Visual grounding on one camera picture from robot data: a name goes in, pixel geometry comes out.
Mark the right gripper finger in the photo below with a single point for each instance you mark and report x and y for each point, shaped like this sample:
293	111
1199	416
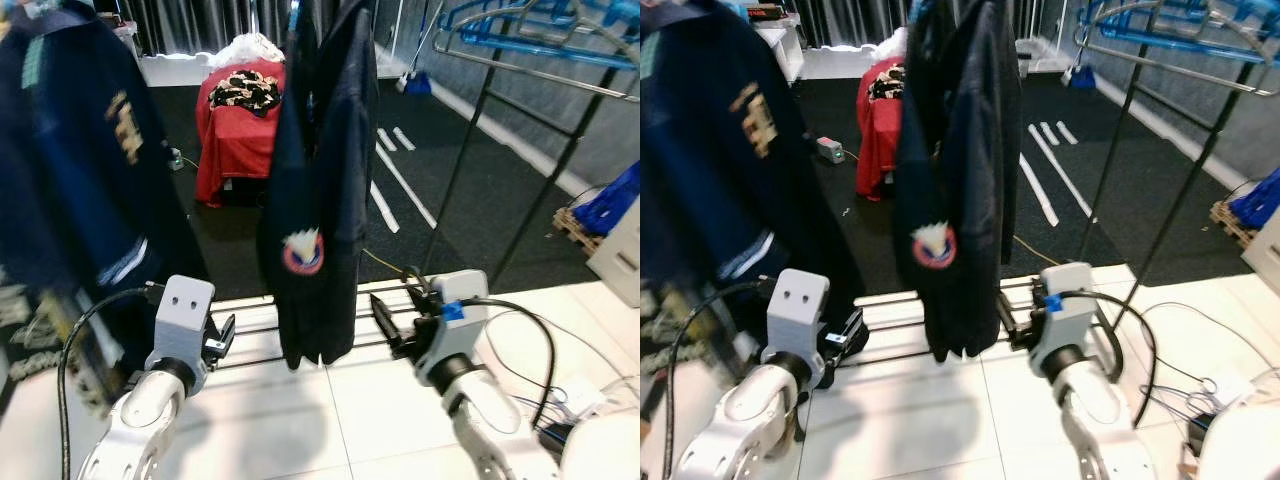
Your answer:
417	300
385	320

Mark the navy shirt round badge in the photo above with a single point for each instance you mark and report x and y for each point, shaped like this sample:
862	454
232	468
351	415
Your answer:
320	200
955	180

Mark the black white patterned garment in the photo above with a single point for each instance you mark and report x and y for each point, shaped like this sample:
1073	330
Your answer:
680	340
40	340

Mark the black box red display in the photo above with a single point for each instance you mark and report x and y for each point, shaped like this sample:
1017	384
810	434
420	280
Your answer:
765	12

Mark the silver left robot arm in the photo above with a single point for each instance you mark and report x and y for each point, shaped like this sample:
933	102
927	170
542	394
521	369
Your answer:
740	420
140	420

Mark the white cube shelf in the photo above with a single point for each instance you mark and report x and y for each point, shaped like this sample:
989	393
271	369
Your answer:
125	40
780	50

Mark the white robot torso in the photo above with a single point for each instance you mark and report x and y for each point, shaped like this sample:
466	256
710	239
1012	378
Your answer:
600	450
1240	440

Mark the blue plastic hanger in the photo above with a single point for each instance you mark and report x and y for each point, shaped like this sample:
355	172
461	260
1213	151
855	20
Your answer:
1180	35
560	48

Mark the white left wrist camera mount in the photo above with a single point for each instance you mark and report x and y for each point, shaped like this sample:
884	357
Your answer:
183	310
797	305

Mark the dark grey curtain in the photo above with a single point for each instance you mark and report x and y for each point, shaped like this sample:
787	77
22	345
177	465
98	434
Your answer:
860	22
200	25

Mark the white crumpled cloth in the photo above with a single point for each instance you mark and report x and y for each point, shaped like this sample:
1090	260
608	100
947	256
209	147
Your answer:
250	50
895	45

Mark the black yellow patterned cloth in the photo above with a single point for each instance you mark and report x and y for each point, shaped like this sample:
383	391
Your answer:
245	92
888	85

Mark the grey power adapter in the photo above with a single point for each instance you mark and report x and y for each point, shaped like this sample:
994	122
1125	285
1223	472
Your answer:
830	150
176	158

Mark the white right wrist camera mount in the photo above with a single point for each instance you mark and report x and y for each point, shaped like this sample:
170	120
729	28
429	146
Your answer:
440	345
1065	330

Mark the blue floor brush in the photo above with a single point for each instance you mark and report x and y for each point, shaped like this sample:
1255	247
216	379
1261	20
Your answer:
418	83
1080	76

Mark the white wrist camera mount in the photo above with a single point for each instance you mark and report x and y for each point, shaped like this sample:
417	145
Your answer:
797	305
183	310
1065	330
440	345

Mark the red cloth cover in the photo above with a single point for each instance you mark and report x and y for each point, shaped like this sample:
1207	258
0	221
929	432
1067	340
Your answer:
235	140
880	140

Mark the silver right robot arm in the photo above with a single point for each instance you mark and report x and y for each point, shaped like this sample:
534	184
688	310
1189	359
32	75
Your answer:
1095	420
490	420

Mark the white box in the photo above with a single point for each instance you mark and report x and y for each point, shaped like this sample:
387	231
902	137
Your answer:
1265	255
620	260

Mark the blue cloth bundle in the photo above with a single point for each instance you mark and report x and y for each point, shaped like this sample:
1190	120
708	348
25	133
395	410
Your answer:
1260	200
610	200

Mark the navy jacket gold print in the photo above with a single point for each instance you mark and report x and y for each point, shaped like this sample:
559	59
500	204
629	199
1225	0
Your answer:
70	150
720	150

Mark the wooden pallet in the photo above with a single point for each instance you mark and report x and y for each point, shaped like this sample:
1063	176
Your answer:
1230	225
575	228

